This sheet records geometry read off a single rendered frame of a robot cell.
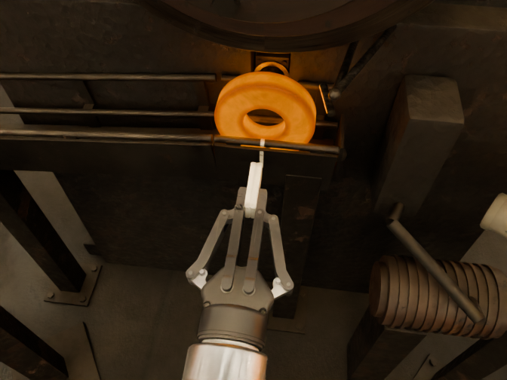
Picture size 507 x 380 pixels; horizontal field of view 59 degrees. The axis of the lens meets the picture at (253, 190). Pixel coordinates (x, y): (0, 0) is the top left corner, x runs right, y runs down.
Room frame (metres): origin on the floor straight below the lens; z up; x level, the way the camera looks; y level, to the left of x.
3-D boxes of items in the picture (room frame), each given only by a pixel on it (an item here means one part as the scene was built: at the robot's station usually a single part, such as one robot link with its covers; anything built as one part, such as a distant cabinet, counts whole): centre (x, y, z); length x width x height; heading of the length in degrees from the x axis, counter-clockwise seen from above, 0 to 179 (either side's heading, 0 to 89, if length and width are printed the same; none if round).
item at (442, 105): (0.47, -0.25, 0.68); 0.11 x 0.08 x 0.24; 173
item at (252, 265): (0.26, 0.00, 0.74); 0.11 x 0.01 x 0.04; 171
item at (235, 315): (0.19, 0.02, 0.73); 0.09 x 0.08 x 0.07; 173
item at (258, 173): (0.35, 0.00, 0.75); 0.07 x 0.01 x 0.03; 173
